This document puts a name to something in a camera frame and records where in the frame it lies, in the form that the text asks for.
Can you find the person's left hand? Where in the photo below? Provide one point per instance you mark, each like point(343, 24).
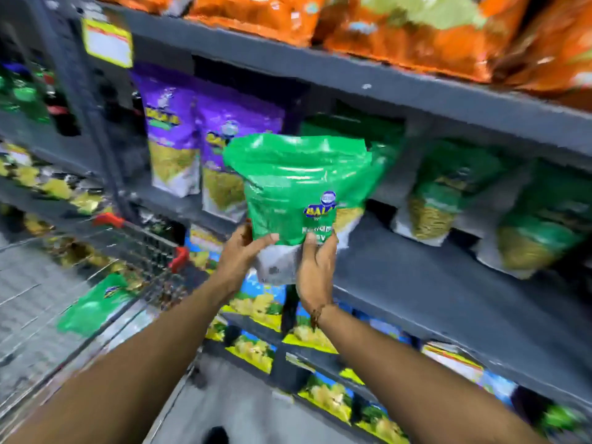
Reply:
point(236, 263)

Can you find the person's right hand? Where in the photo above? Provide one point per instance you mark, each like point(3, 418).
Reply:
point(315, 277)

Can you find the person's left thumb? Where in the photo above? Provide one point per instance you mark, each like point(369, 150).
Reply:
point(266, 242)

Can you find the person's right thumb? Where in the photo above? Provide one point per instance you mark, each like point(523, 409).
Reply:
point(310, 245)

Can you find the green snack packet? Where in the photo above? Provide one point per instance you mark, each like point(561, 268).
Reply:
point(370, 134)
point(536, 226)
point(439, 198)
point(95, 307)
point(296, 180)

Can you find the person's right forearm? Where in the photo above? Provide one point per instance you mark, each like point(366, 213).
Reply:
point(407, 388)

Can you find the person's left forearm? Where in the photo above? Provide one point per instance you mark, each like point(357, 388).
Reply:
point(138, 365)

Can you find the row of blue yellow packets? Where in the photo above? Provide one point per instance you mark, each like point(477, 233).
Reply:
point(259, 305)

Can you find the purple snack packet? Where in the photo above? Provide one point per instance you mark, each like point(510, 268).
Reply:
point(219, 175)
point(169, 134)

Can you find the grey metal shelf unit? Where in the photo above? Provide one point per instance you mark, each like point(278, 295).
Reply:
point(416, 291)

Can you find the person's black shoe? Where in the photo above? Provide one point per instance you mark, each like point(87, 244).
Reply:
point(216, 436)

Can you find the row of yellow white packets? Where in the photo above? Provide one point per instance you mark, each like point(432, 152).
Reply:
point(51, 184)

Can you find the orange snack packet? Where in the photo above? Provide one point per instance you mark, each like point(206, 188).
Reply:
point(425, 36)
point(259, 16)
point(555, 50)
point(138, 0)

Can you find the yellow shelf price label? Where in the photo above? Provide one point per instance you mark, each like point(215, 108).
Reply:
point(108, 43)

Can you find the row of dark bottles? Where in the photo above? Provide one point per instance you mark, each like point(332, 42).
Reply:
point(27, 94)

